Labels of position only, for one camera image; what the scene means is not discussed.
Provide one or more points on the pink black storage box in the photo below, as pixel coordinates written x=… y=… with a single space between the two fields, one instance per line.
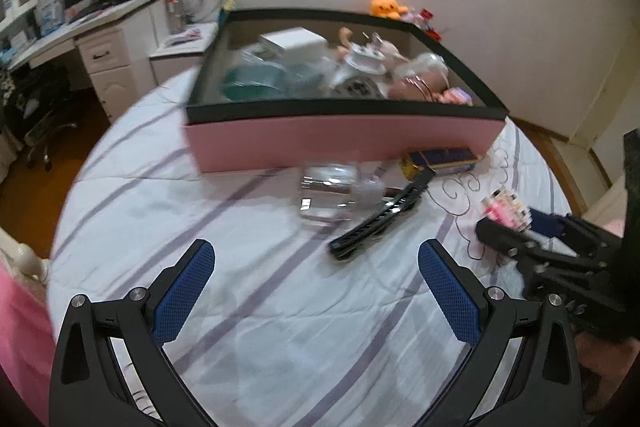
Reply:
x=287 y=132

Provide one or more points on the pink blanket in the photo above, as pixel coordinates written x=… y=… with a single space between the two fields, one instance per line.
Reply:
x=27 y=345

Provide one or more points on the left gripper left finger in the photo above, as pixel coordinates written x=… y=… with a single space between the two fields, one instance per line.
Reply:
x=88 y=387

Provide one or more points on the teal oval lidded container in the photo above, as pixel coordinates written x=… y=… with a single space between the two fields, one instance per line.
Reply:
x=270 y=81

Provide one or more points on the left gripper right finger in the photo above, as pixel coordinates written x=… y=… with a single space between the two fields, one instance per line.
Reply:
x=521 y=368

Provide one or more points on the yellow blue small box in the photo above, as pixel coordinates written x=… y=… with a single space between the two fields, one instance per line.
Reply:
x=442 y=161

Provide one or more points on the white bed post knob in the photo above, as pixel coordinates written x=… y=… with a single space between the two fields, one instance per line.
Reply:
x=21 y=258

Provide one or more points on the yellow blue snack bag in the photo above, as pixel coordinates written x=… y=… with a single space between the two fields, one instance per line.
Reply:
x=226 y=7

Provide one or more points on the black office chair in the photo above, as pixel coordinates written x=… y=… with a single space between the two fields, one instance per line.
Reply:
x=38 y=110

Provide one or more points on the white desk with drawers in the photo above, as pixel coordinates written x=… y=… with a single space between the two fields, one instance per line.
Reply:
x=115 y=46

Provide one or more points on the pink block-built pig toy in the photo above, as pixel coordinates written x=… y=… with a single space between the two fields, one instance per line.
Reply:
x=454 y=95

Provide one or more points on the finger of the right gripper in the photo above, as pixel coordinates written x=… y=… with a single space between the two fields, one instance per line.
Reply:
x=573 y=232
x=516 y=246

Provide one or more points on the orange octopus plush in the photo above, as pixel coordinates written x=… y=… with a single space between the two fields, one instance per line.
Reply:
x=390 y=9

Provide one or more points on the pink white block toy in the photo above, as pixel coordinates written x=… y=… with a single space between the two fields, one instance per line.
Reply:
x=504 y=207

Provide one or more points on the rose gold metallic cylinder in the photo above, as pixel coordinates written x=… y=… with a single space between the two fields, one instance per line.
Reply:
x=422 y=88

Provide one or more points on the white low side cabinet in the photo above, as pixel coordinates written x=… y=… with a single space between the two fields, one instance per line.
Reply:
x=180 y=52

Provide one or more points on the red toy storage box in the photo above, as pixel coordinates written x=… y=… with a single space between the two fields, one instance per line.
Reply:
x=423 y=19

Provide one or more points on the white figurine toy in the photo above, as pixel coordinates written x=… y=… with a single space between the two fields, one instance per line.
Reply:
x=361 y=74

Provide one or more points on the white striped quilted tablecloth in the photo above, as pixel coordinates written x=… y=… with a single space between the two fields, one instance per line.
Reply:
x=282 y=335

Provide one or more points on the white cylindrical device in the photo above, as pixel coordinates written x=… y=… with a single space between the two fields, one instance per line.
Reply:
x=294 y=45

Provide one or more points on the red-capped water bottle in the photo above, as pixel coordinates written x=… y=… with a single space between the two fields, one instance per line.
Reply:
x=175 y=16

